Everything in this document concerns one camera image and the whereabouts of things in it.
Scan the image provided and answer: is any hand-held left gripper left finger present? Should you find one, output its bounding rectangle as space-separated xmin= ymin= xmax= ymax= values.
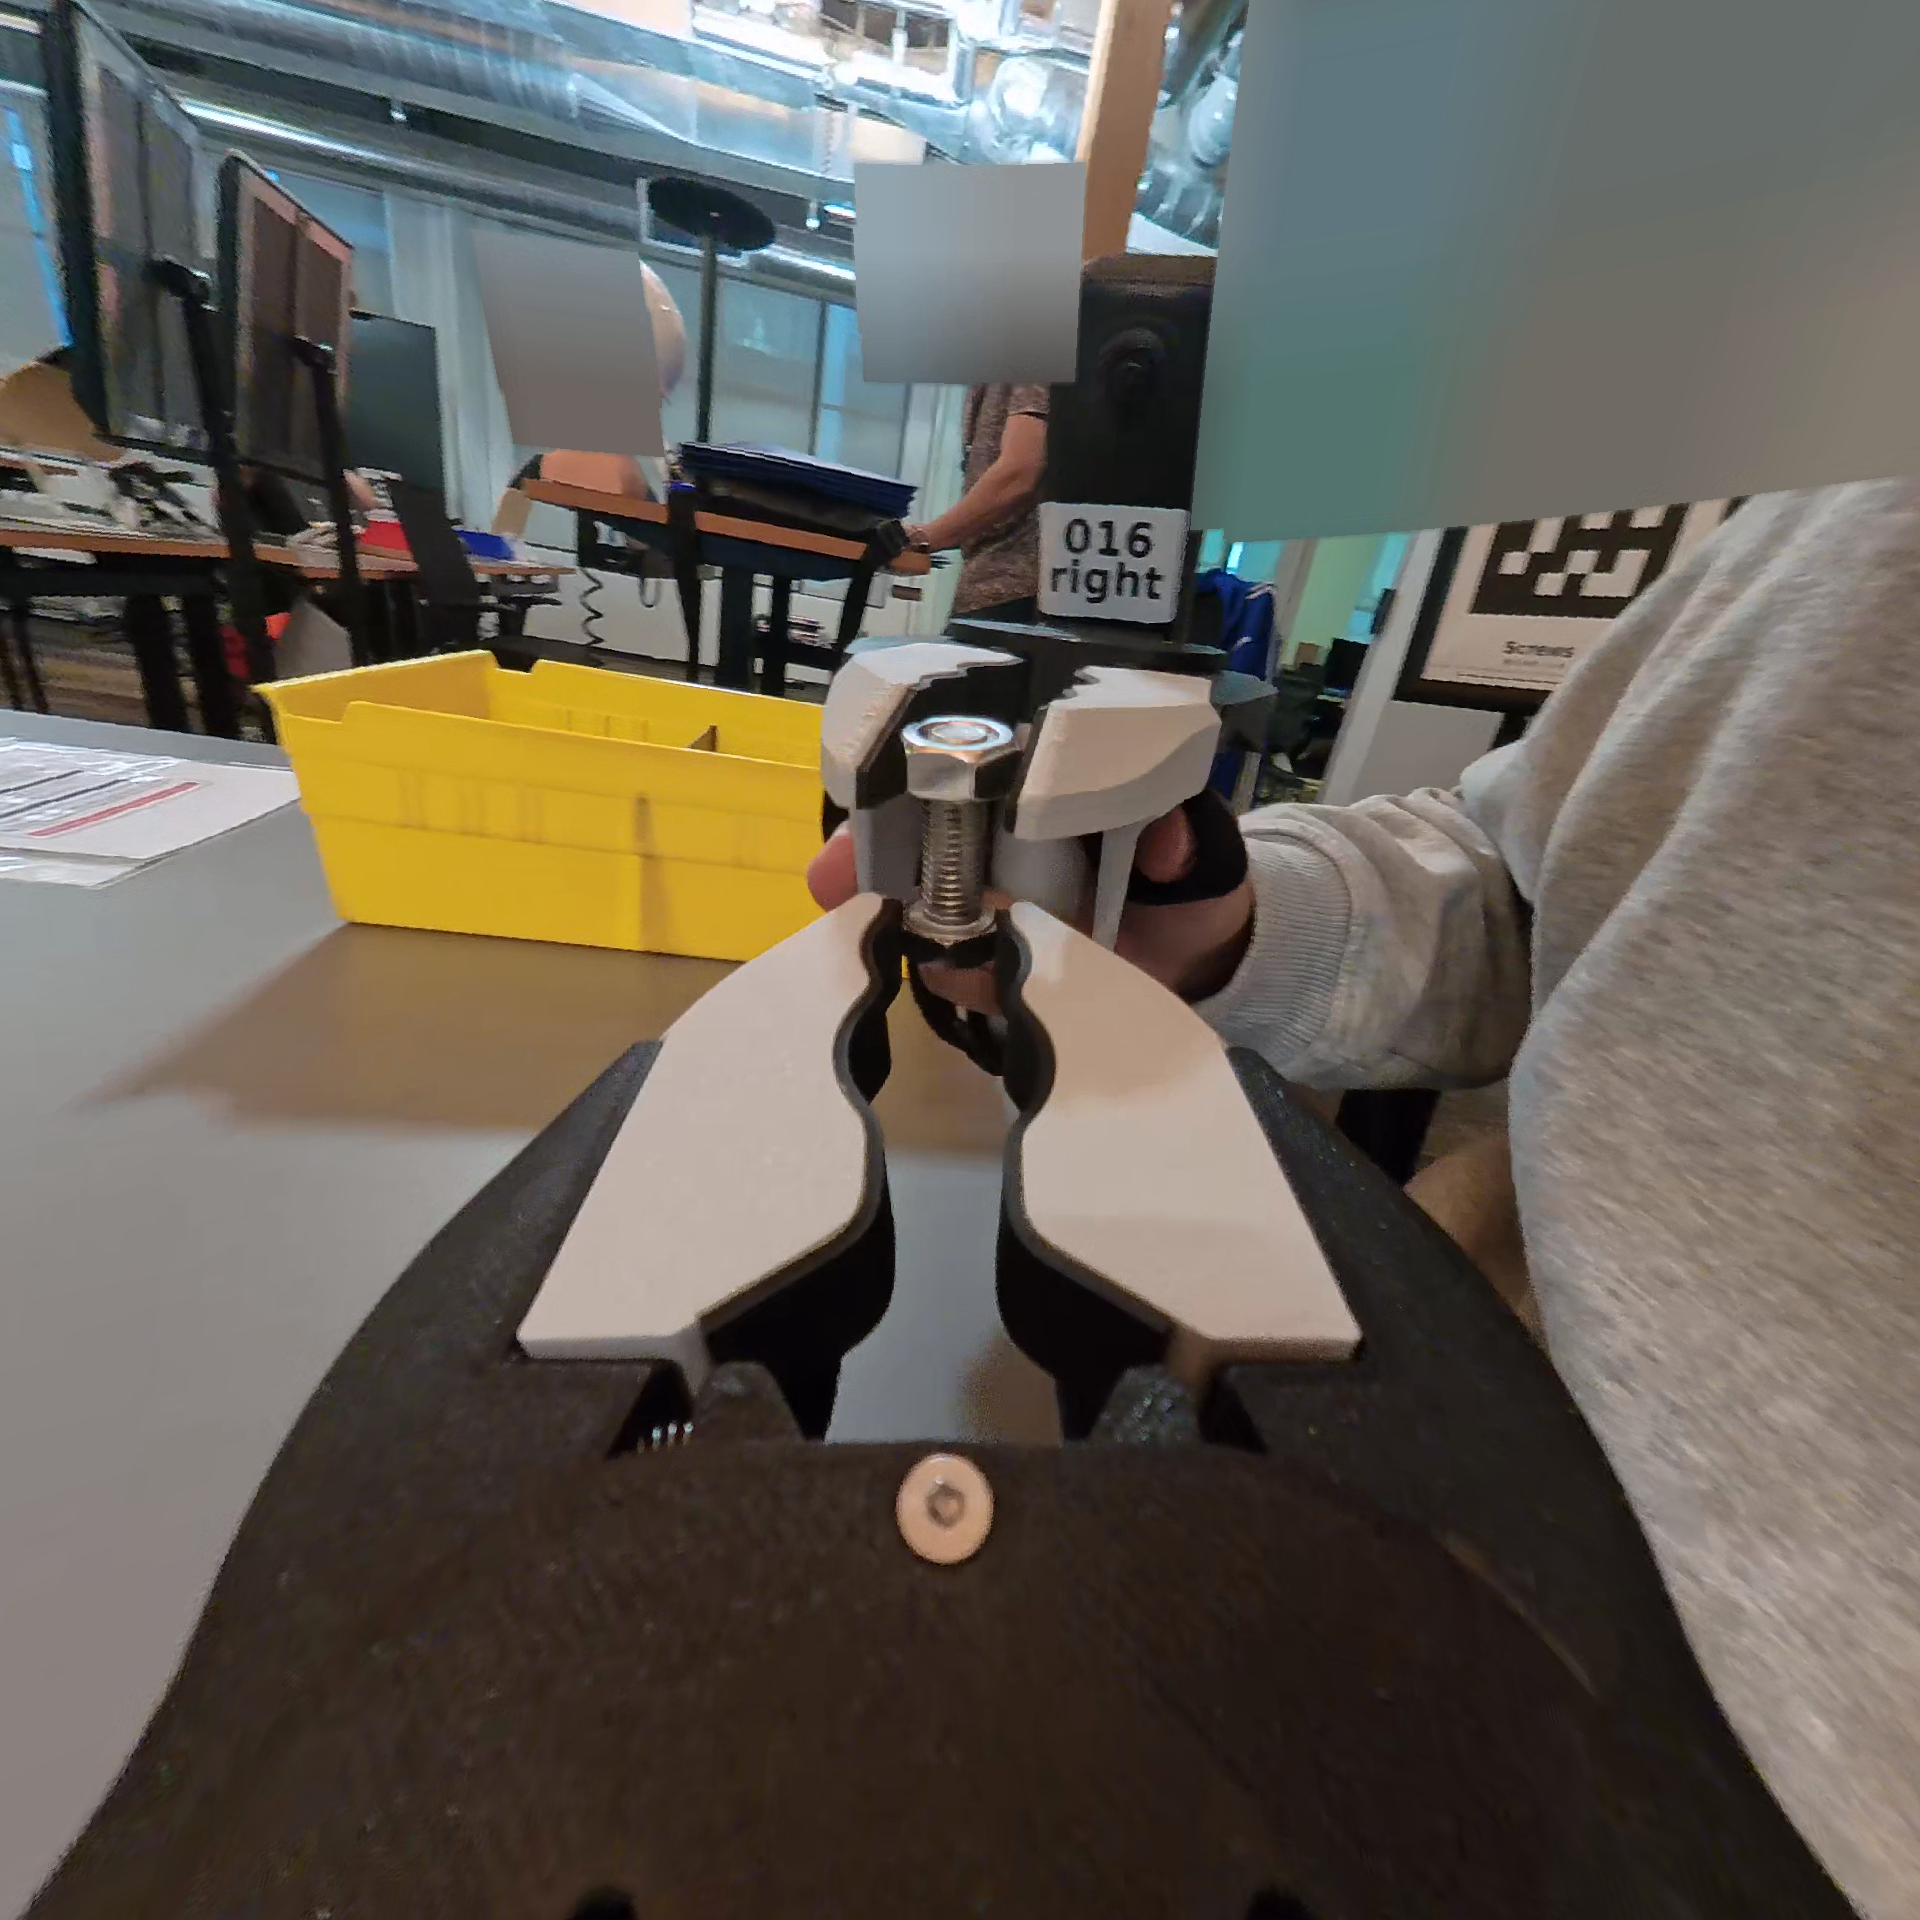
xmin=514 ymin=891 xmax=903 ymax=1370

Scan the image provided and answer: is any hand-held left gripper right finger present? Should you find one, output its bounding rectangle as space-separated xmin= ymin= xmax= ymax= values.
xmin=1000 ymin=897 xmax=1368 ymax=1402

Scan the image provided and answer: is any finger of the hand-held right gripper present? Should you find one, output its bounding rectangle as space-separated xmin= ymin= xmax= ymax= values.
xmin=819 ymin=641 xmax=992 ymax=904
xmin=1000 ymin=673 xmax=1225 ymax=935

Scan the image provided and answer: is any steel hex nut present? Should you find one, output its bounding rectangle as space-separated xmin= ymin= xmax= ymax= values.
xmin=897 ymin=713 xmax=1025 ymax=806

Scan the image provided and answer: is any steel hex bolt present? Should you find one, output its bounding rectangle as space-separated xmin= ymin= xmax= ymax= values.
xmin=902 ymin=719 xmax=1009 ymax=946

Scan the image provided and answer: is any person's right forearm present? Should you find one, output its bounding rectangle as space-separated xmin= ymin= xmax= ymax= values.
xmin=1191 ymin=479 xmax=1920 ymax=1098

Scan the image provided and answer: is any wooden standing desk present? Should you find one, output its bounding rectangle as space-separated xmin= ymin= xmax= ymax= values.
xmin=521 ymin=479 xmax=936 ymax=701

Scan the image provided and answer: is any grey desk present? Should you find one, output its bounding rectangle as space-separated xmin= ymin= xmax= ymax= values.
xmin=0 ymin=705 xmax=1038 ymax=1914

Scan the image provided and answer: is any long wooden office desk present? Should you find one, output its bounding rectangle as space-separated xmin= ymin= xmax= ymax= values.
xmin=0 ymin=510 xmax=579 ymax=713

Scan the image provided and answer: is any person's right hand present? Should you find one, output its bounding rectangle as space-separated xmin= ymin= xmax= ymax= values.
xmin=807 ymin=823 xmax=1262 ymax=1023

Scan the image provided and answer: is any blue striped jacket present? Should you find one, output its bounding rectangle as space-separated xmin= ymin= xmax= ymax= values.
xmin=1191 ymin=567 xmax=1280 ymax=681

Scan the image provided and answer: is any wooden pillar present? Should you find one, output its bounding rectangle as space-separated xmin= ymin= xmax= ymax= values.
xmin=1077 ymin=0 xmax=1175 ymax=271

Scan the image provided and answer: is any yellow plastic bin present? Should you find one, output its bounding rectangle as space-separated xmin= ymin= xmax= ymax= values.
xmin=251 ymin=649 xmax=841 ymax=965

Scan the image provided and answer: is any black office chair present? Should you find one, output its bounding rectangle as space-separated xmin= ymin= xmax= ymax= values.
xmin=392 ymin=481 xmax=497 ymax=654

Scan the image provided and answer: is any black white marker poster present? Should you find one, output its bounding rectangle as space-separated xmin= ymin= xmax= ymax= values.
xmin=1411 ymin=498 xmax=1754 ymax=705

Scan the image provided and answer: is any black floor lamp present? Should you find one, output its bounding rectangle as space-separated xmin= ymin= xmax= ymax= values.
xmin=645 ymin=177 xmax=782 ymax=443

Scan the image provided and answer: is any black desktop monitor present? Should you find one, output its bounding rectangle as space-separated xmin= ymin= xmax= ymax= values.
xmin=346 ymin=311 xmax=448 ymax=497

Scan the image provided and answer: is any person's grey sweatshirt torso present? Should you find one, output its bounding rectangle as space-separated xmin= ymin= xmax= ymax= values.
xmin=1507 ymin=960 xmax=1920 ymax=1920

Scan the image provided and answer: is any large black monitor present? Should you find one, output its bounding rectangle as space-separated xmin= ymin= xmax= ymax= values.
xmin=217 ymin=151 xmax=357 ymax=486
xmin=59 ymin=0 xmax=213 ymax=453

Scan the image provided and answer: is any laminated instruction sheet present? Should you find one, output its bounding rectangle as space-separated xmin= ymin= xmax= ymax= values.
xmin=0 ymin=736 xmax=302 ymax=890

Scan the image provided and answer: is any silver ventilation duct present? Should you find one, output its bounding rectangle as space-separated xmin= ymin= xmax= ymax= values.
xmin=90 ymin=0 xmax=1249 ymax=198

